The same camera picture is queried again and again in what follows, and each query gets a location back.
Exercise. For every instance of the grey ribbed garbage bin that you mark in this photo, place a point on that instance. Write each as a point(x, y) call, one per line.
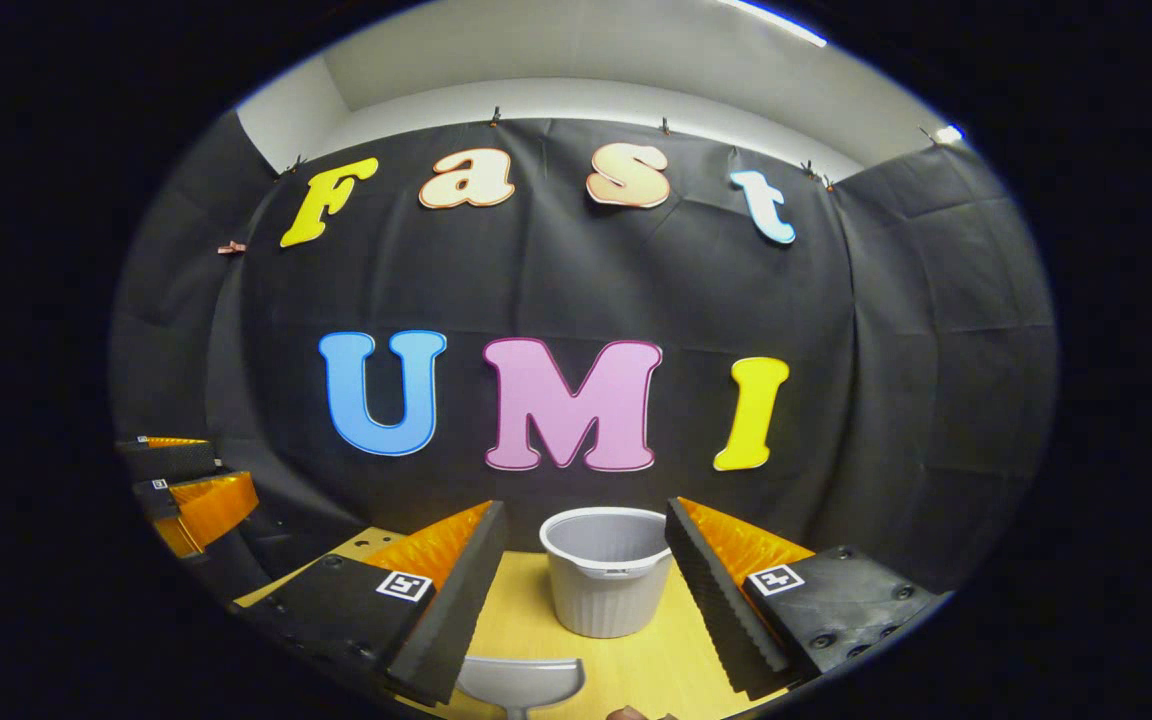
point(606, 600)

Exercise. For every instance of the copper cloth clip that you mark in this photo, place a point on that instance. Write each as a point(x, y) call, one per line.
point(231, 247)

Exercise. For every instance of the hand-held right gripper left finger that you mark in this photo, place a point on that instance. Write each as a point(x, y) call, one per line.
point(461, 600)

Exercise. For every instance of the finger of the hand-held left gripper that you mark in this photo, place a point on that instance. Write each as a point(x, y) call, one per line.
point(211, 510)
point(171, 460)

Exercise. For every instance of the grey dustpan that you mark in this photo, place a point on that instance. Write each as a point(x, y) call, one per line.
point(521, 680)

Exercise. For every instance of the yellow wooden desktop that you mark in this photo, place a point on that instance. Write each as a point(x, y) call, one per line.
point(656, 670)

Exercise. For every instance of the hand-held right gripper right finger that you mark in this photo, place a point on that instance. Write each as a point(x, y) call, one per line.
point(711, 600)

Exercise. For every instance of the black backdrop cloth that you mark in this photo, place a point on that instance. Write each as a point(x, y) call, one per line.
point(636, 270)

